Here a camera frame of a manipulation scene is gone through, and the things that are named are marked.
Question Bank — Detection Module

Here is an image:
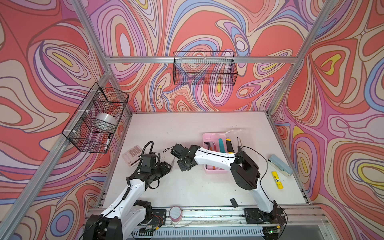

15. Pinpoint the yellow black screwdriver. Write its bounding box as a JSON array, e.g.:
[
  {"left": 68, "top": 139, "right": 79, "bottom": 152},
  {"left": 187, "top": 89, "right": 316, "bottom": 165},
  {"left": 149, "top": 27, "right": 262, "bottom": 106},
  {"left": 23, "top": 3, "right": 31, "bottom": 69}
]
[{"left": 237, "top": 137, "right": 242, "bottom": 151}]

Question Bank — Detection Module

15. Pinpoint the teal utility knife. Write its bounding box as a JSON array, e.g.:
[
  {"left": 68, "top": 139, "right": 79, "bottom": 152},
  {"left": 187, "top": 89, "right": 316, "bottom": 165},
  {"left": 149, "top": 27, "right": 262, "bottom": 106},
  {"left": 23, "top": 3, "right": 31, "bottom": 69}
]
[{"left": 219, "top": 138, "right": 226, "bottom": 153}]

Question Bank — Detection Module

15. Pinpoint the pink white calculator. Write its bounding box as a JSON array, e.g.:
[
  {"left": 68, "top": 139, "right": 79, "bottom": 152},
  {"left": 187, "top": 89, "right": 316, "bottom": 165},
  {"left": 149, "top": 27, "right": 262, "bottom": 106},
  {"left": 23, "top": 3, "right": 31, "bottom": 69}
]
[{"left": 122, "top": 146, "right": 142, "bottom": 168}]

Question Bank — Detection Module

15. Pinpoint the pink plastic tool box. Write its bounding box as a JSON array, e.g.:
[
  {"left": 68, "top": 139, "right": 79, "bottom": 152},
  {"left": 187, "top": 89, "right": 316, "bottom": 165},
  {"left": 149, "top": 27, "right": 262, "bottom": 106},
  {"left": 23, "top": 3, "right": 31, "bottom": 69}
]
[{"left": 201, "top": 128, "right": 250, "bottom": 175}]

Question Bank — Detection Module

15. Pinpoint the black wire basket wall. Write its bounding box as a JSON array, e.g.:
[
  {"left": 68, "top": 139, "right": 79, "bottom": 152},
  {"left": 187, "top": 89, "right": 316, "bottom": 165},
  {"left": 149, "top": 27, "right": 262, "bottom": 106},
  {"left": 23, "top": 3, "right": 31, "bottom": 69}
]
[
  {"left": 173, "top": 50, "right": 238, "bottom": 86},
  {"left": 62, "top": 83, "right": 129, "bottom": 154}
]

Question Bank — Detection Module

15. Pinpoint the yellow glue stick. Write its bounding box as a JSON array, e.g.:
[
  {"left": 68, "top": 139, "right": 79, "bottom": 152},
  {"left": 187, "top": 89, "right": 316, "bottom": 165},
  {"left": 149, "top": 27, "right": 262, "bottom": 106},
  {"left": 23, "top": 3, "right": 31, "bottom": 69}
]
[{"left": 272, "top": 171, "right": 284, "bottom": 190}]

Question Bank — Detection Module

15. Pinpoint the grey blue stapler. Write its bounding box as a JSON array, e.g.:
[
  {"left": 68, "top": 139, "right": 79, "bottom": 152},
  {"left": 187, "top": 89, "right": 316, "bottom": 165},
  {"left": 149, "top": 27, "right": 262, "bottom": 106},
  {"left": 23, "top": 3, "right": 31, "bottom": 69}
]
[{"left": 268, "top": 155, "right": 293, "bottom": 177}]

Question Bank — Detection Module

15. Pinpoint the yellow black utility knife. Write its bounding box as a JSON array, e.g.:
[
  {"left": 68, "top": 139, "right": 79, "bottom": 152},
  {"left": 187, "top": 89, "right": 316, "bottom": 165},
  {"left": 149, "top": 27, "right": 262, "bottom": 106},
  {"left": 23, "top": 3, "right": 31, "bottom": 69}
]
[{"left": 226, "top": 139, "right": 235, "bottom": 154}]

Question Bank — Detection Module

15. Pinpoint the black marker in basket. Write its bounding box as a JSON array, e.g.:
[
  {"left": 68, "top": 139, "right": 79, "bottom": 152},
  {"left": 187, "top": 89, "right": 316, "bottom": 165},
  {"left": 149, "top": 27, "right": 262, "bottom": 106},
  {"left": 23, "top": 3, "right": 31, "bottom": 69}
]
[{"left": 104, "top": 134, "right": 112, "bottom": 153}]

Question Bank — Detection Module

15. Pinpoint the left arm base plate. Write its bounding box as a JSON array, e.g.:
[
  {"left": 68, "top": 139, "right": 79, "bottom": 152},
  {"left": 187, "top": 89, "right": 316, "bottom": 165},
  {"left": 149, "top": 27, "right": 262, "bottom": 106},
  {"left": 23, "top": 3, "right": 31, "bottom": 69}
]
[{"left": 140, "top": 209, "right": 167, "bottom": 228}]

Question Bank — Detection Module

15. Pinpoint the black wire basket left wall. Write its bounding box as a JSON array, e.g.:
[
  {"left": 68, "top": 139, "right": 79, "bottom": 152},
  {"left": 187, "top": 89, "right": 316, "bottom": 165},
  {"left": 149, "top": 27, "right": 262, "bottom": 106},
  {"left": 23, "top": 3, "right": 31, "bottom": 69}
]
[{"left": 62, "top": 83, "right": 129, "bottom": 154}]

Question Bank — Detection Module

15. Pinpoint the grey duct tape roll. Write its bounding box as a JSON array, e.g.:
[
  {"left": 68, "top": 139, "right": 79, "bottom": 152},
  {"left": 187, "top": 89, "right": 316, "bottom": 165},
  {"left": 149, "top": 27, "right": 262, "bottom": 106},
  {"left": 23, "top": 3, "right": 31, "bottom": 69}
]
[{"left": 94, "top": 113, "right": 118, "bottom": 133}]

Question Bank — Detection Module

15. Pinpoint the black wire basket back wall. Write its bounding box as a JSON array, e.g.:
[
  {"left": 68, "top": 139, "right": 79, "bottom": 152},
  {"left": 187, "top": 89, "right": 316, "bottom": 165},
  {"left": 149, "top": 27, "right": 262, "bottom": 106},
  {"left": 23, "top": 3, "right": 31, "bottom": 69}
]
[{"left": 173, "top": 50, "right": 238, "bottom": 86}]

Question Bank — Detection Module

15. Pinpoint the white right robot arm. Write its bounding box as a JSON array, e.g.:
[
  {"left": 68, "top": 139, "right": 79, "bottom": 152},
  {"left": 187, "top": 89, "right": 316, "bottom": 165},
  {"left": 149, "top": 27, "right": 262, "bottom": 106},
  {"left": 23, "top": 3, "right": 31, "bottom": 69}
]
[{"left": 171, "top": 144, "right": 278, "bottom": 223}]

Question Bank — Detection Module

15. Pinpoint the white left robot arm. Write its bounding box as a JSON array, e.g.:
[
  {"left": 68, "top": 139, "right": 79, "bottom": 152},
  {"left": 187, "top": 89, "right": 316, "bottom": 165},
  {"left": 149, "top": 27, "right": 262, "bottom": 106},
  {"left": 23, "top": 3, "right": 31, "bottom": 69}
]
[{"left": 79, "top": 141, "right": 172, "bottom": 240}]

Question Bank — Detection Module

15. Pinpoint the small black clip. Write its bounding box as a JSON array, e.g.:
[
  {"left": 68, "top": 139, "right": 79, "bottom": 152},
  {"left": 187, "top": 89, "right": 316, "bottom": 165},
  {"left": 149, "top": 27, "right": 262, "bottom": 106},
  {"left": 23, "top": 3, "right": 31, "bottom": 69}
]
[{"left": 230, "top": 198, "right": 239, "bottom": 209}]

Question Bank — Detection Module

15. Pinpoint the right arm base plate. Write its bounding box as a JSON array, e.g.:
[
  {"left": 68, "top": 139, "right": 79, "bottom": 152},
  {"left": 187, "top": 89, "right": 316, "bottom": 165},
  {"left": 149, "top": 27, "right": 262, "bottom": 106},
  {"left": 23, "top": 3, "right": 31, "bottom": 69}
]
[{"left": 242, "top": 208, "right": 287, "bottom": 225}]

